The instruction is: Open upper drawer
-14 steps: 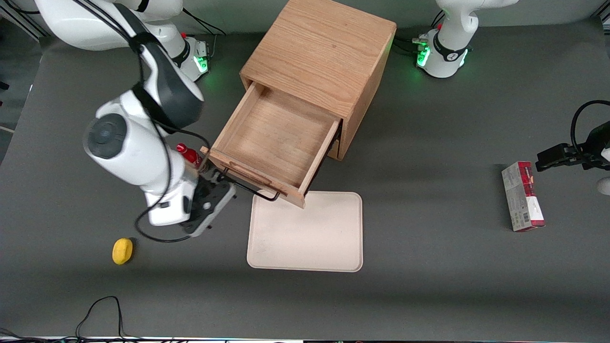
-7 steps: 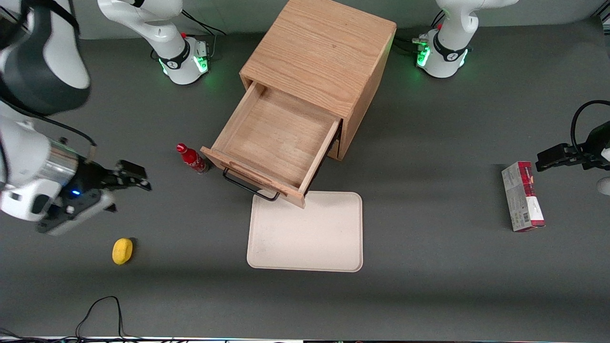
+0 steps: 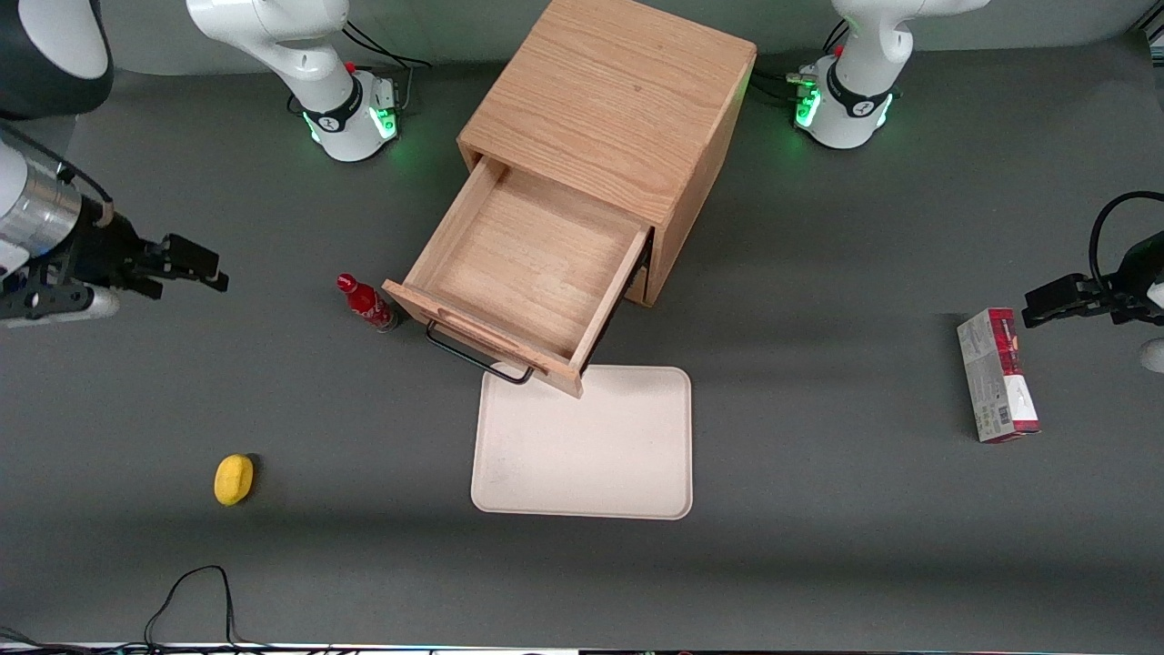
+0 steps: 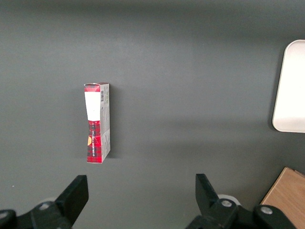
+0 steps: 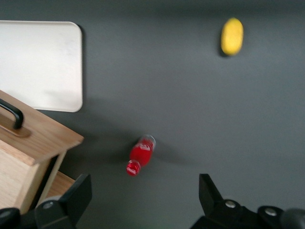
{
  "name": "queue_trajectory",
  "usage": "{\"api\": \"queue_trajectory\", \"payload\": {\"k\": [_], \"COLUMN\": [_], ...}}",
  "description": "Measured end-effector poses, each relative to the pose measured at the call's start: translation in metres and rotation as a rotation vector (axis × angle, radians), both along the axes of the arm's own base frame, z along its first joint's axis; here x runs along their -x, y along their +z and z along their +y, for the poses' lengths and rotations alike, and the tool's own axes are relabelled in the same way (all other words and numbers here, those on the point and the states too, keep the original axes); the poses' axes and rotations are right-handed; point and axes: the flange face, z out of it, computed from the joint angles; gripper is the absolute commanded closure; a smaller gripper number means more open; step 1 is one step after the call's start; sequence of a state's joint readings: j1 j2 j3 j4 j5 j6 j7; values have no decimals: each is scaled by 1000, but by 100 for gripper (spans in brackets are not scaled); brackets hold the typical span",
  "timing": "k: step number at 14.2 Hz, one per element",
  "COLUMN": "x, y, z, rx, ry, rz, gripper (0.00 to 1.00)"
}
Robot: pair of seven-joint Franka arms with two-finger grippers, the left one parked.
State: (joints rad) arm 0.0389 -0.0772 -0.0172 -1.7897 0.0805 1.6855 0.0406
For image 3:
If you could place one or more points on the aluminium frame rail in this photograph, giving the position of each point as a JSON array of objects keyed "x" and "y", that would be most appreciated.
[{"x": 1149, "y": 35}]

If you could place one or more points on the oak wooden drawer cabinet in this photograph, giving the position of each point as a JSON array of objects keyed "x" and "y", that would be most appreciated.
[{"x": 618, "y": 91}]

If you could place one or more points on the grey and red carton box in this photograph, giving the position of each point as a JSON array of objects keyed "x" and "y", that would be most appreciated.
[{"x": 996, "y": 377}]

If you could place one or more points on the wooden drawer front panel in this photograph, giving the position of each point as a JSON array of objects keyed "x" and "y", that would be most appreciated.
[{"x": 639, "y": 289}]

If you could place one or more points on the yellow lemon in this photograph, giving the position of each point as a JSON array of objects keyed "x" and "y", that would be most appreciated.
[{"x": 234, "y": 479}]

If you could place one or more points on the red cola bottle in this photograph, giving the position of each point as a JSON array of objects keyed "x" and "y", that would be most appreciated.
[{"x": 362, "y": 298}]

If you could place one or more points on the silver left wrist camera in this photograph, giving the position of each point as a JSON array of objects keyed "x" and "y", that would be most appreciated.
[{"x": 1155, "y": 357}]

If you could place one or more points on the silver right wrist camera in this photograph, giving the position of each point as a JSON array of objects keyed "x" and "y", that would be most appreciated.
[{"x": 91, "y": 303}]

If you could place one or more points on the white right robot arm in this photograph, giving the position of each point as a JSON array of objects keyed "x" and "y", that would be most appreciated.
[{"x": 309, "y": 55}]

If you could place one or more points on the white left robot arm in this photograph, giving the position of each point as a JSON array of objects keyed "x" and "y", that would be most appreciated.
[{"x": 859, "y": 82}]

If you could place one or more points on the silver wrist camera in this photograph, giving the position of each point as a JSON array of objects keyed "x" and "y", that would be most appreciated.
[
  {"x": 1155, "y": 357},
  {"x": 91, "y": 303}
]

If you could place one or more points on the beige plastic tray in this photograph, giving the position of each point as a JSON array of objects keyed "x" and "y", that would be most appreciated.
[{"x": 591, "y": 450}]

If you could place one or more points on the wooden drawer with deep tray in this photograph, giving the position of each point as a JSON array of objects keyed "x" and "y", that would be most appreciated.
[{"x": 527, "y": 264}]

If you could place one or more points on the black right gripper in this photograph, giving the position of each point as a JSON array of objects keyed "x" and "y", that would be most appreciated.
[{"x": 102, "y": 249}]

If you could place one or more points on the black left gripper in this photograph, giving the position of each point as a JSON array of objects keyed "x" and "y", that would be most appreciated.
[{"x": 1125, "y": 292}]

